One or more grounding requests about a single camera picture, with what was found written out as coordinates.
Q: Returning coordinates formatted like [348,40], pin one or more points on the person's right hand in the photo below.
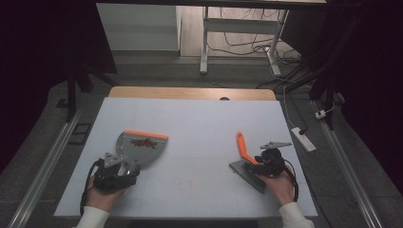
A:
[280,188]

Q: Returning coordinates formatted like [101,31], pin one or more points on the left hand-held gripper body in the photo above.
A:
[111,179]

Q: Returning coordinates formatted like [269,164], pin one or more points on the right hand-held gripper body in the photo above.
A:
[272,161]

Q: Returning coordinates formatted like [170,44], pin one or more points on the person's left hand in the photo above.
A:
[101,198]

